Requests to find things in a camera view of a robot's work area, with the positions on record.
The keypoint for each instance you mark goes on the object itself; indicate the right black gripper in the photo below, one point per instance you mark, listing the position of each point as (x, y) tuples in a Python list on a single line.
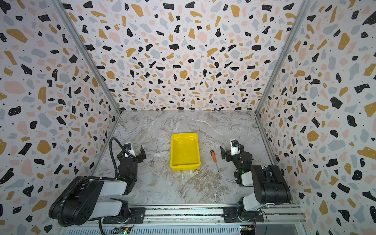
[(224, 154)]

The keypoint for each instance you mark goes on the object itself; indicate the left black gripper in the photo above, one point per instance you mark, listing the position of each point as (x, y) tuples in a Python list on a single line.
[(138, 158)]

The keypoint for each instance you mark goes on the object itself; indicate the orange black handled screwdriver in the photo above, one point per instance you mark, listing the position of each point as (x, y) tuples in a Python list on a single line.
[(214, 159)]

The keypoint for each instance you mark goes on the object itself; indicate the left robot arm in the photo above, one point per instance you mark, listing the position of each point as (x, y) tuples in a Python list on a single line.
[(92, 198)]

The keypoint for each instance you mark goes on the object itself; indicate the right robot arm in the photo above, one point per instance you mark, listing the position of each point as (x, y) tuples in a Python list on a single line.
[(269, 186)]

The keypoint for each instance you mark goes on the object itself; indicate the yellow plastic bin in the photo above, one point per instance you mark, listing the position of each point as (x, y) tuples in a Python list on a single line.
[(185, 152)]

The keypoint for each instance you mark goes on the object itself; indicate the left green circuit board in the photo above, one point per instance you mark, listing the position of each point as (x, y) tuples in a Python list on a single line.
[(123, 230)]

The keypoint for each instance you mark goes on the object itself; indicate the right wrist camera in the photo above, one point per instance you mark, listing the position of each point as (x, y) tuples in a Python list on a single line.
[(235, 147)]

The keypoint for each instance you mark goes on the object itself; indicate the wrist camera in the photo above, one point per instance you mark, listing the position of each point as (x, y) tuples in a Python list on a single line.
[(235, 147), (129, 152)]

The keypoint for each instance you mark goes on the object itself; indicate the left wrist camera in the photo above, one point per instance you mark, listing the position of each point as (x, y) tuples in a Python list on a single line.
[(129, 152)]

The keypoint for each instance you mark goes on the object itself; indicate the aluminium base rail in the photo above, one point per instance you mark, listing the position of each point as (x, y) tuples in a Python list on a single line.
[(212, 215)]

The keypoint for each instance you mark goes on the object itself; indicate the right circuit board with wires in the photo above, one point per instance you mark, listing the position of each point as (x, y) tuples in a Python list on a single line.
[(248, 230)]

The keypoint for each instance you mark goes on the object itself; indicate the right aluminium corner post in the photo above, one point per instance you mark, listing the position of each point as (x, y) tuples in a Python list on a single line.
[(285, 50)]

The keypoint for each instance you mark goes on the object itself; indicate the aluminium corner post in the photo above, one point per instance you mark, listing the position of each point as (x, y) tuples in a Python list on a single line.
[(63, 15), (285, 50)]

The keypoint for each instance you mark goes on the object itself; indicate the left aluminium corner post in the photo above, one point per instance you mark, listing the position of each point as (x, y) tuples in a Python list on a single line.
[(63, 15)]

